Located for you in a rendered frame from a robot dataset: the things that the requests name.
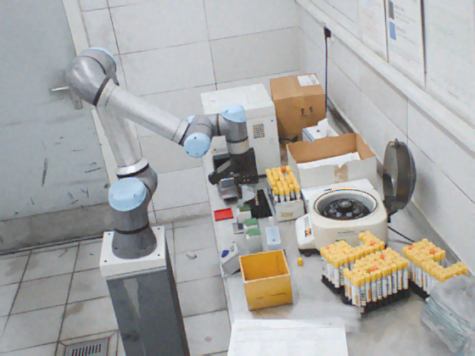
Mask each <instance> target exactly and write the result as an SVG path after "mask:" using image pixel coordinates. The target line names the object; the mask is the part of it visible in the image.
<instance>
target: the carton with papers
mask: <svg viewBox="0 0 475 356"><path fill-rule="evenodd" d="M287 155H288V165H289V166H290V168H291V170H292V172H293V175H294V176H295V179H297V184H299V188H300V196H301V197H302V189H309V188H313V187H318V186H325V185H330V184H338V183H342V182H347V181H355V180H359V179H367V180H368V181H369V182H370V184H372V186H373V187H374V189H375V190H376V191H377V158H376V154H374V152H373V151H372V150H371V149H370V148H369V144H367V143H366V145H365V143H364V141H363V137H362V136H361V135H360V134H358V133H353V134H349V133H348V134H344V135H338V136H324V137H322V138H317V139H315V140H314V141H313V142H312V143H311V142H309V141H299V142H293V143H289V144H287Z"/></svg>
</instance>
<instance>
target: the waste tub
mask: <svg viewBox="0 0 475 356"><path fill-rule="evenodd" d="M239 264H240V268H241V272H242V277H243V284H244V292H245V297H246V300H247V304H248V308H249V310H253V309H264V308H269V307H274V306H278V305H283V304H290V303H293V292H292V285H291V278H290V276H291V274H290V271H289V268H288V262H287V260H286V258H285V256H284V252H283V250H282V249H279V250H275V251H270V252H262V253H254V254H249V255H245V256H241V257H239ZM246 280H249V281H246Z"/></svg>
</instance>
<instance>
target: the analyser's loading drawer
mask: <svg viewBox="0 0 475 356"><path fill-rule="evenodd" d="M219 183H220V190H221V197H222V198H230V197H237V196H238V194H237V188H236V185H234V177H233V173H231V174H230V175H227V176H226V177H225V178H224V179H221V180H220V181H219Z"/></svg>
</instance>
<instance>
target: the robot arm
mask: <svg viewBox="0 0 475 356"><path fill-rule="evenodd" d="M116 70H117V63H116V61H115V58H114V57H113V56H112V53H111V52H108V51H107V50H105V49H103V48H101V47H90V48H89V49H87V50H84V51H82V52H81V53H80V54H79V55H78V56H77V57H76V58H75V59H73V60H72V61H70V63H69V64H68V66H67V68H66V71H65V81H66V83H67V85H68V87H69V88H70V90H71V91H72V92H73V93H74V94H75V95H76V96H77V97H79V98H81V99H82V100H84V101H86V102H87V103H90V104H92V105H93V107H94V108H95V110H96V112H97V115H98V117H99V121H100V124H101V125H102V127H103V130H104V133H105V136H106V138H107V140H108V142H109V145H110V147H111V151H112V154H113V155H114V157H115V160H116V164H117V167H116V170H115V173H116V177H117V179H118V181H117V182H115V183H114V184H112V185H111V188H110V189H109V203H110V206H111V209H110V210H111V214H112V220H113V224H114V229H115V231H114V235H113V239H112V242H111V249H112V253H113V254H114V255H115V257H117V258H119V259H141V258H144V257H146V256H148V255H149V254H151V253H153V252H154V251H155V250H156V247H157V240H156V235H155V234H154V232H153V230H152V228H151V226H150V224H149V218H148V204H149V203H150V201H151V199H152V196H153V194H154V193H155V192H156V190H157V185H158V175H157V171H156V170H155V169H154V168H153V167H152V165H150V164H148V161H147V160H146V159H145V158H142V155H141V154H140V151H139V150H138V147H137V142H136V140H135V137H134V136H133V134H132V131H131V126H130V125H129V122H128V120H127V119H129V120H131V121H133V122H135V123H137V124H138V125H141V126H143V127H145V128H147V129H148V130H150V131H153V132H155V133H157V134H158V135H160V136H163V137H165V138H167V139H168V140H170V141H173V142H175V143H176V144H178V145H180V146H183V147H184V148H185V151H186V152H187V155H189V156H191V157H192V158H196V159H198V158H201V157H203V156H204V155H205V154H206V153H207V152H208V150H210V144H211V141H212V139H213V136H225V139H226V148H227V151H228V154H229V157H230V158H231V159H230V160H228V161H226V162H225V163H224V164H222V165H221V166H220V167H219V168H218V169H217V170H215V171H213V172H211V173H210V175H208V179H209V182H210V184H211V185H215V184H217V183H218V182H219V181H220V180H221V179H224V178H225V177H226V176H227V175H230V174H231V173H233V177H234V185H236V188H237V198H238V202H239V205H240V206H241V207H242V208H243V203H244V202H246V201H248V200H249V199H251V198H254V196H255V195H254V188H252V187H248V186H247V184H259V181H258V180H257V178H258V170H257V166H256V160H255V155H254V147H249V134H248V127H247V118H246V117H245V113H244V107H243V106H242V105H240V104H235V103H234V104H230V105H227V106H225V107H223V108H222V109H221V112H220V113H218V114H202V115H200V114H196V115H195V116H188V117H187V118H186V120H183V119H182V118H180V117H178V116H175V115H174V114H172V113H170V112H168V111H165V110H163V109H162V108H161V107H159V106H156V105H154V104H152V103H151V102H149V101H146V100H144V99H142V98H140V97H139V96H136V95H134V94H133V93H131V92H129V91H127V90H125V89H123V88H121V87H120V83H119V81H118V79H117V76H116ZM254 180H257V181H254Z"/></svg>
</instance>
